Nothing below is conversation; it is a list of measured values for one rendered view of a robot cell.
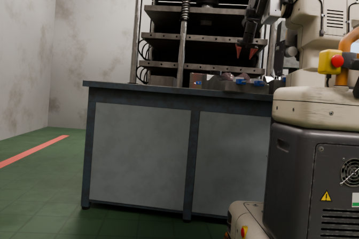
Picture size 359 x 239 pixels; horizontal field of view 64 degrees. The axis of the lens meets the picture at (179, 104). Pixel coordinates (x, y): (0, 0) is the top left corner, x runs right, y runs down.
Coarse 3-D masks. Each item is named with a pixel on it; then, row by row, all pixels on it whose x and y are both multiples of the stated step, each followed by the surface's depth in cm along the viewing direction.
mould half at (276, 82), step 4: (264, 76) 197; (268, 76) 196; (264, 80) 196; (268, 80) 190; (272, 80) 170; (276, 80) 166; (280, 80) 165; (268, 84) 181; (272, 84) 168; (276, 84) 166; (280, 84) 166; (284, 84) 165; (272, 88) 168; (276, 88) 166; (272, 92) 167
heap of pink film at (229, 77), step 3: (222, 75) 184; (225, 75) 176; (228, 75) 176; (231, 75) 177; (240, 75) 182; (243, 75) 180; (246, 75) 181; (225, 78) 174; (228, 78) 174; (231, 78) 173; (246, 78) 176; (249, 78) 178; (249, 81) 175
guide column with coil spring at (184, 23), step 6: (186, 0) 246; (186, 6) 247; (186, 18) 247; (186, 24) 248; (186, 30) 249; (180, 36) 249; (180, 42) 248; (180, 48) 248; (180, 54) 248; (180, 60) 248; (180, 66) 248; (180, 72) 248; (180, 78) 248; (180, 84) 249
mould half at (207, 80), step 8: (208, 80) 190; (216, 80) 174; (224, 80) 172; (208, 88) 189; (216, 88) 172; (224, 88) 159; (232, 88) 159; (240, 88) 160; (248, 88) 161; (256, 88) 161; (264, 88) 162
